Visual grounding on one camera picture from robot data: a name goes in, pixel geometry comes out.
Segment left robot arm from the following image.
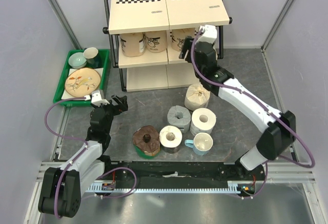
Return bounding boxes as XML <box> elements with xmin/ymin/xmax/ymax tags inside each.
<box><xmin>38</xmin><ymin>90</ymin><xmax>128</xmax><ymax>219</ymax></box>

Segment cream wrapped tied roll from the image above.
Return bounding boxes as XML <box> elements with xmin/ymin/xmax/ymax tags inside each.
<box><xmin>184</xmin><ymin>83</ymin><xmax>211</xmax><ymax>111</ymax></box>

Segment purple cable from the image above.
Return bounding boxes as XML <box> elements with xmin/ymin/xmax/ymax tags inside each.
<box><xmin>45</xmin><ymin>94</ymin><xmax>137</xmax><ymax>217</ymax></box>
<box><xmin>191</xmin><ymin>30</ymin><xmax>315</xmax><ymax>199</ymax></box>

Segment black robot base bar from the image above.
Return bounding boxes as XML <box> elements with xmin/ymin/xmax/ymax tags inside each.
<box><xmin>99</xmin><ymin>160</ymin><xmax>265</xmax><ymax>190</ymax></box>

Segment black frame beige shelf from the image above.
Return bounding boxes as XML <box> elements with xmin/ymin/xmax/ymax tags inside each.
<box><xmin>103</xmin><ymin>0</ymin><xmax>232</xmax><ymax>92</ymax></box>

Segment pale celadon bowl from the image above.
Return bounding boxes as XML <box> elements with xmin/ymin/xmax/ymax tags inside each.
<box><xmin>68</xmin><ymin>52</ymin><xmax>87</xmax><ymax>69</ymax></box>

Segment round painted bird plate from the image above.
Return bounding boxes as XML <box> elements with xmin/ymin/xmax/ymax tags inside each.
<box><xmin>64</xmin><ymin>67</ymin><xmax>101</xmax><ymax>98</ymax></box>

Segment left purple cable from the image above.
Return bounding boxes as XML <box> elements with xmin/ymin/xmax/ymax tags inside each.
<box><xmin>45</xmin><ymin>94</ymin><xmax>137</xmax><ymax>217</ymax></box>

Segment dark green white cup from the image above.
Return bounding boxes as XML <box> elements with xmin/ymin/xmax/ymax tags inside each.
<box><xmin>83</xmin><ymin>47</ymin><xmax>101</xmax><ymax>68</ymax></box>

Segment grey wrapped paper roll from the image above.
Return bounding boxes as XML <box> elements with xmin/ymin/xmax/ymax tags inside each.
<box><xmin>167</xmin><ymin>106</ymin><xmax>191</xmax><ymax>134</ymax></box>

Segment white paper roll front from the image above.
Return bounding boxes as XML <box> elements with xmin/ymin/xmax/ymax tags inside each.
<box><xmin>159</xmin><ymin>126</ymin><xmax>182</xmax><ymax>154</ymax></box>

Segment light blue white mug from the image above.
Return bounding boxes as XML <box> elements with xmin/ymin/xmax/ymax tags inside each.
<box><xmin>184</xmin><ymin>133</ymin><xmax>213</xmax><ymax>156</ymax></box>

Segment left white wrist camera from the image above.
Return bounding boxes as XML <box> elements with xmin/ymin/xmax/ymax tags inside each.
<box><xmin>91</xmin><ymin>90</ymin><xmax>110</xmax><ymax>107</ymax></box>

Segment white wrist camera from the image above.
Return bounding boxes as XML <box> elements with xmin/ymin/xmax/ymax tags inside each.
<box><xmin>91</xmin><ymin>90</ymin><xmax>110</xmax><ymax>107</ymax></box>
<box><xmin>197</xmin><ymin>25</ymin><xmax>217</xmax><ymax>45</ymax></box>

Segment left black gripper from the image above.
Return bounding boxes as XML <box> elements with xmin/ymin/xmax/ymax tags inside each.
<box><xmin>91</xmin><ymin>95</ymin><xmax>128</xmax><ymax>133</ymax></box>

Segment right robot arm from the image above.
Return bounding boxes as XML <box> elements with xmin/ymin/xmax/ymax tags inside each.
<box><xmin>179</xmin><ymin>36</ymin><xmax>296</xmax><ymax>180</ymax></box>

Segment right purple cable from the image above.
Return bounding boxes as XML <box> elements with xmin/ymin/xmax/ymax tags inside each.
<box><xmin>191</xmin><ymin>30</ymin><xmax>315</xmax><ymax>199</ymax></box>

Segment dark brown wrapped roll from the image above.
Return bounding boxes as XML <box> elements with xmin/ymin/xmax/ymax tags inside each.
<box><xmin>133</xmin><ymin>125</ymin><xmax>160</xmax><ymax>159</ymax></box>

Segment tan roll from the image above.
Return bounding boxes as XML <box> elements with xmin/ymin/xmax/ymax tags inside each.
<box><xmin>171</xmin><ymin>28</ymin><xmax>195</xmax><ymax>51</ymax></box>
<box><xmin>120</xmin><ymin>32</ymin><xmax>145</xmax><ymax>57</ymax></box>
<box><xmin>145</xmin><ymin>31</ymin><xmax>168</xmax><ymax>53</ymax></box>

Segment white paper roll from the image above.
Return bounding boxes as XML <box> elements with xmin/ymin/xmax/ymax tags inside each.
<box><xmin>159</xmin><ymin>126</ymin><xmax>182</xmax><ymax>154</ymax></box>
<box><xmin>190</xmin><ymin>108</ymin><xmax>216</xmax><ymax>135</ymax></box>

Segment green plastic tray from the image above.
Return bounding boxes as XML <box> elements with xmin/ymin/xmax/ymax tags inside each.
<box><xmin>53</xmin><ymin>49</ymin><xmax>111</xmax><ymax>107</ymax></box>

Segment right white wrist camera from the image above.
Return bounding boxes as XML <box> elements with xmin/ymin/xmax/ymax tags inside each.
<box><xmin>197</xmin><ymin>25</ymin><xmax>217</xmax><ymax>45</ymax></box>

